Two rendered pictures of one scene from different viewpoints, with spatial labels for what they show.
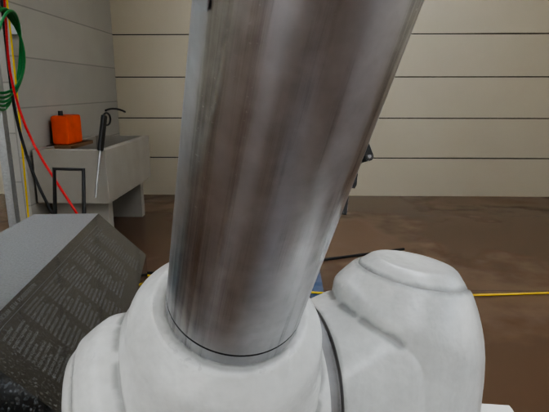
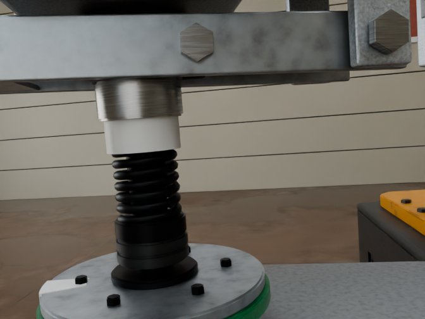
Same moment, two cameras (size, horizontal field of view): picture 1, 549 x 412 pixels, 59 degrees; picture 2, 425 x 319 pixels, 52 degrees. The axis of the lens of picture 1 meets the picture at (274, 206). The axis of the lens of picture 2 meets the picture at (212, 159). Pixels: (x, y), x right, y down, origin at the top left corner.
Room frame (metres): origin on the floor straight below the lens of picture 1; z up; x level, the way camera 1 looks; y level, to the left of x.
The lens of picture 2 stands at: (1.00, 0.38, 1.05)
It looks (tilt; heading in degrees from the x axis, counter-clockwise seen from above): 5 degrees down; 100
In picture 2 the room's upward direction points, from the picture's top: 4 degrees counter-clockwise
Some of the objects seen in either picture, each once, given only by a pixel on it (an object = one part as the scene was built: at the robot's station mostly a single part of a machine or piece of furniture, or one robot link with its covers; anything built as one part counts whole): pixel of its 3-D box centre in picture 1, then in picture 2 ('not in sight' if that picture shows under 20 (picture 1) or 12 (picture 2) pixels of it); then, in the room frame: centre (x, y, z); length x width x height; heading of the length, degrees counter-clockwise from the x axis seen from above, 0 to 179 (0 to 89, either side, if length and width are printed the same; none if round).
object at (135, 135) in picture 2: not in sight; (142, 131); (0.86, 0.78, 1.05); 0.07 x 0.07 x 0.04
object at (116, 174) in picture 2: not in sight; (146, 175); (0.86, 0.78, 1.00); 0.06 x 0.06 x 0.09
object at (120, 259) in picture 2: not in sight; (153, 252); (0.86, 0.78, 0.93); 0.07 x 0.07 x 0.01
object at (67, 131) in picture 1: (69, 127); not in sight; (4.55, 1.90, 1.00); 0.50 x 0.22 x 0.33; 179
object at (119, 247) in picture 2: not in sight; (152, 240); (0.86, 0.78, 0.94); 0.07 x 0.07 x 0.01
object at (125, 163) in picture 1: (101, 185); not in sight; (4.66, 1.69, 0.43); 1.30 x 0.62 x 0.86; 179
